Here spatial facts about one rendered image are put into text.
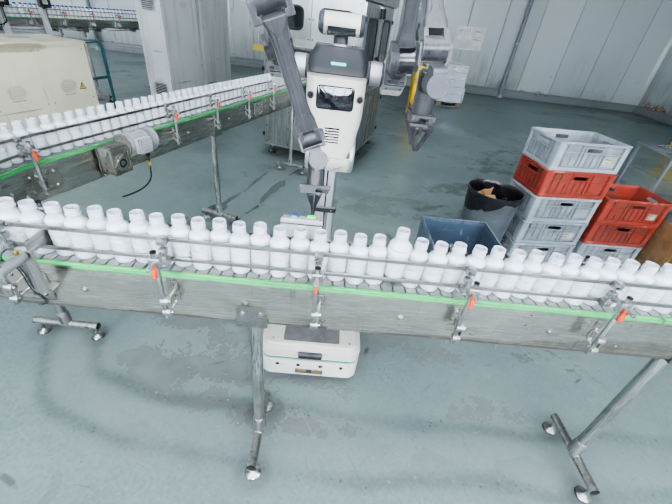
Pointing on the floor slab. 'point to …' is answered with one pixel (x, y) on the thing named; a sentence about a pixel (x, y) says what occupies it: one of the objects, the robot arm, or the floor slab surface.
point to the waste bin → (490, 213)
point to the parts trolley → (661, 171)
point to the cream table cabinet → (43, 77)
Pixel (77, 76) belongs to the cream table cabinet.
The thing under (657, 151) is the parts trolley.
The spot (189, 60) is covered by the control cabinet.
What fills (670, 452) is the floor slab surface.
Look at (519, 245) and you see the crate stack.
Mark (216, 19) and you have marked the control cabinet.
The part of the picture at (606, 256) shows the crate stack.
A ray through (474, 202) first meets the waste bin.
